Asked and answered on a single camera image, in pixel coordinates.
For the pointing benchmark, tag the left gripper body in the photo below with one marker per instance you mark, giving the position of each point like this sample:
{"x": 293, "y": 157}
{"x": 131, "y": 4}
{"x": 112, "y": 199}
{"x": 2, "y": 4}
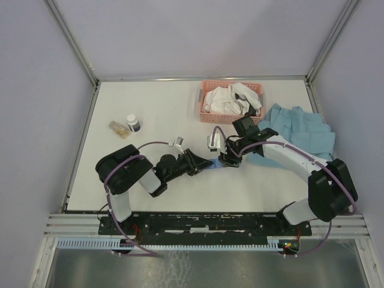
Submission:
{"x": 184, "y": 165}

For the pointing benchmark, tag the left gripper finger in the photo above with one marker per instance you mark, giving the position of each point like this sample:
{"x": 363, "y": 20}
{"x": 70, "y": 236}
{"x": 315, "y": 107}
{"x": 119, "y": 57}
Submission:
{"x": 199, "y": 168}
{"x": 197, "y": 161}

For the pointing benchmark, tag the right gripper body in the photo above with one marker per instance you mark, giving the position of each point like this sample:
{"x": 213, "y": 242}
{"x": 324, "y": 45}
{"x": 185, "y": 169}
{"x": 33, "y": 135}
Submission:
{"x": 237, "y": 145}

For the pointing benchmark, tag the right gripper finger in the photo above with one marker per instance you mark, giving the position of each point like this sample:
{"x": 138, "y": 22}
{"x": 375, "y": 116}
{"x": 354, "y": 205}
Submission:
{"x": 236, "y": 162}
{"x": 225, "y": 158}

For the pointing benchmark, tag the blue weekly pill organizer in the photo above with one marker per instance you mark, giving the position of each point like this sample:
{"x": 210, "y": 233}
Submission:
{"x": 216, "y": 164}

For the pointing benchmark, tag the white capped pill bottle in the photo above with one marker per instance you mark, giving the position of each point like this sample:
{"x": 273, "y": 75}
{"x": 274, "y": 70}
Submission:
{"x": 133, "y": 123}

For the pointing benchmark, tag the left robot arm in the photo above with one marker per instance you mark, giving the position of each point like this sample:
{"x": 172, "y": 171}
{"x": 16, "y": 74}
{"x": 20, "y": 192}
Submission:
{"x": 121, "y": 170}

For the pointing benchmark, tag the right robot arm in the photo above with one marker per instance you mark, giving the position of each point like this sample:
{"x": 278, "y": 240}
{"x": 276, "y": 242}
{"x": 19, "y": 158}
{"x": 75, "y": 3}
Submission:
{"x": 331, "y": 191}

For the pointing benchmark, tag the clear pill bottle yellow pills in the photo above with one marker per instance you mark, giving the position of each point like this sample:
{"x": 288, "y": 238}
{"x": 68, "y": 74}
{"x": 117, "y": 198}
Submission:
{"x": 121, "y": 130}

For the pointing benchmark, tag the pink plastic basket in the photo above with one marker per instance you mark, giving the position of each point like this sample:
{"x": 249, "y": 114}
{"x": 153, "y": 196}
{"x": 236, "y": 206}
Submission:
{"x": 208, "y": 85}

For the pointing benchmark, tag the white cloth in basket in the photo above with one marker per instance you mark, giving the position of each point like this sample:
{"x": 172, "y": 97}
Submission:
{"x": 235, "y": 99}

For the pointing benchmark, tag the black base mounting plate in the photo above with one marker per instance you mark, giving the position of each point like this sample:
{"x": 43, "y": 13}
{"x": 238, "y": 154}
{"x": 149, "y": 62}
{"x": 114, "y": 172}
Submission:
{"x": 204, "y": 228}

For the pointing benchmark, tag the light blue cloth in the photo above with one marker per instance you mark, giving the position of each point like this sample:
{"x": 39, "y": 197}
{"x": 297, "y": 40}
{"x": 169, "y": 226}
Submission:
{"x": 305, "y": 130}

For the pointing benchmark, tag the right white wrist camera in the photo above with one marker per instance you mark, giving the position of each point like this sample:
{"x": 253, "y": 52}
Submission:
{"x": 216, "y": 143}

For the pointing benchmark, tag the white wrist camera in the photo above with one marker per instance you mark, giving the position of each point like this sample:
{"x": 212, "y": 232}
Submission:
{"x": 177, "y": 144}
{"x": 216, "y": 143}

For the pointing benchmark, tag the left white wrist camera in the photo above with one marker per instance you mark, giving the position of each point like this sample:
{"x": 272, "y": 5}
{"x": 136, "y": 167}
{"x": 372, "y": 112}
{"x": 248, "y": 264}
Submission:
{"x": 177, "y": 144}

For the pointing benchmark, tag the aluminium front rail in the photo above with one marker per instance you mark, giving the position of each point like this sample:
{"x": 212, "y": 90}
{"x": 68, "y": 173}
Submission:
{"x": 86, "y": 226}

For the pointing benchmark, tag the left aluminium frame post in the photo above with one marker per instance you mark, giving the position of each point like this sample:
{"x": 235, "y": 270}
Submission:
{"x": 53, "y": 8}

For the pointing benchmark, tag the aluminium frame post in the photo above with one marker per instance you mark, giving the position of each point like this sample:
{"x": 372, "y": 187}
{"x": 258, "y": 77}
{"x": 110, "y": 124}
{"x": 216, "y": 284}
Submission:
{"x": 345, "y": 16}
{"x": 53, "y": 8}

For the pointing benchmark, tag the right aluminium frame post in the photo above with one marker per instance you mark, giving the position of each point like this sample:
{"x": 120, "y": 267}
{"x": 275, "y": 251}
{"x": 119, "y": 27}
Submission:
{"x": 345, "y": 16}

